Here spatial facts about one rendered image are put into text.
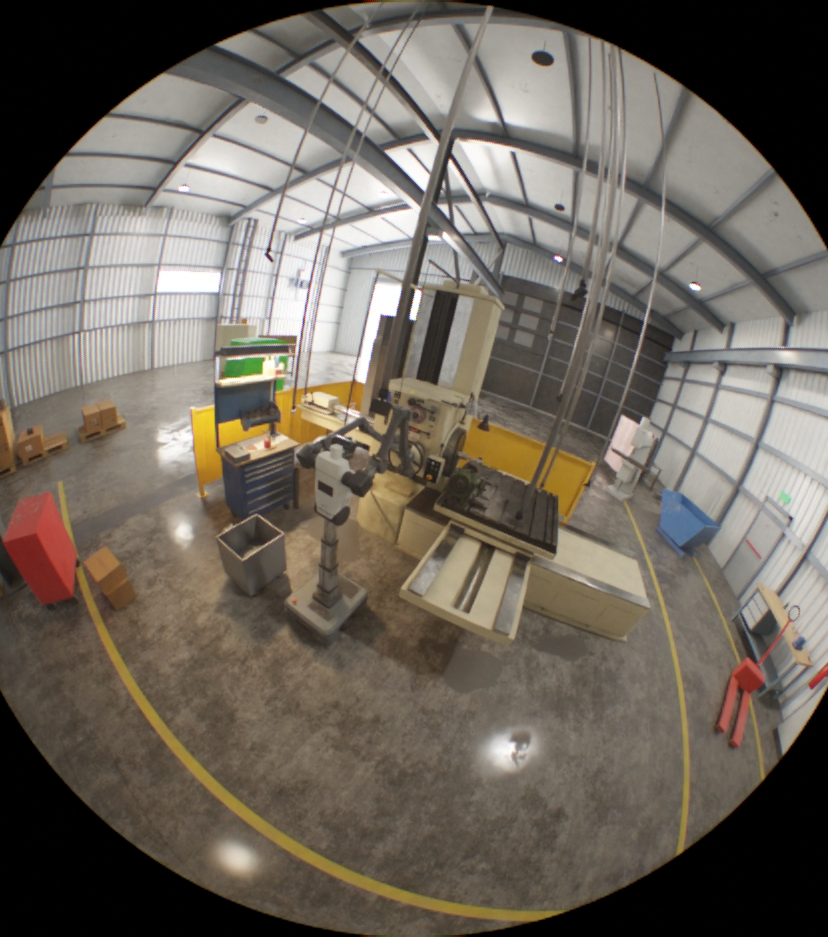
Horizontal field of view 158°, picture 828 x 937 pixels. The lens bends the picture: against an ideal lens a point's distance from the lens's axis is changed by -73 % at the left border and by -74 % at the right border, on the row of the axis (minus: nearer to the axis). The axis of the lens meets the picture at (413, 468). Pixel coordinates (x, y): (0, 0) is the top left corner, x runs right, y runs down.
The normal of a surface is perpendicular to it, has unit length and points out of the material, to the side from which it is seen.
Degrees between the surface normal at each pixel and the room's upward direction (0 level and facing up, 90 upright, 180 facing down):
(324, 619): 0
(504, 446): 90
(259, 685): 0
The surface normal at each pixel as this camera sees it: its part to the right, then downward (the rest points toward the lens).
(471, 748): 0.21, -0.88
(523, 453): -0.43, 0.32
